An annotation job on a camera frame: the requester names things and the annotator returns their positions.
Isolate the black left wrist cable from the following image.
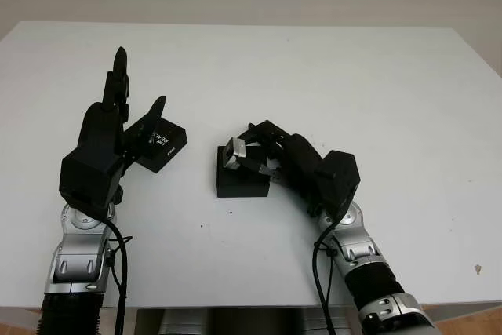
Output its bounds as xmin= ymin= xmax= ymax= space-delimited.
xmin=105 ymin=220 xmax=134 ymax=335

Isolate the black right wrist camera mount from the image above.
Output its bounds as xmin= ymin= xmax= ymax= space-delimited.
xmin=315 ymin=150 xmax=361 ymax=226

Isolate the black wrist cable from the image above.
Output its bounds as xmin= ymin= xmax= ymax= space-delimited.
xmin=311 ymin=213 xmax=342 ymax=335
xmin=105 ymin=220 xmax=134 ymax=335

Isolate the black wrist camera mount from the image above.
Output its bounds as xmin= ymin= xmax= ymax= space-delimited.
xmin=57 ymin=148 xmax=125 ymax=220
xmin=315 ymin=150 xmax=361 ymax=226

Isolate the small silver depth camera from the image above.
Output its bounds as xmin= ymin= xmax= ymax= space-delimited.
xmin=224 ymin=137 xmax=250 ymax=171

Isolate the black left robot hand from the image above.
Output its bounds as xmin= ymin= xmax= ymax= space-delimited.
xmin=76 ymin=46 xmax=168 ymax=205

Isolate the black camera box base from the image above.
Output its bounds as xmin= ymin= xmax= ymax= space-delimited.
xmin=214 ymin=145 xmax=271 ymax=198

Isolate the black RealSense box lid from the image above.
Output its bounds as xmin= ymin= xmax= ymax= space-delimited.
xmin=127 ymin=117 xmax=188 ymax=174

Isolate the dark grey robot torso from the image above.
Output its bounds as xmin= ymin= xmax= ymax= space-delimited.
xmin=135 ymin=305 xmax=354 ymax=335

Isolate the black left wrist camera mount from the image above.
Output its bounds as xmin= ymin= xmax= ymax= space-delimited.
xmin=57 ymin=148 xmax=125 ymax=220

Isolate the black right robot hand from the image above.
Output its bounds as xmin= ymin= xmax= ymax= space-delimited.
xmin=235 ymin=119 xmax=326 ymax=218

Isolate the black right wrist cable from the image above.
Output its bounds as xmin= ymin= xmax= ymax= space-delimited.
xmin=311 ymin=213 xmax=342 ymax=335

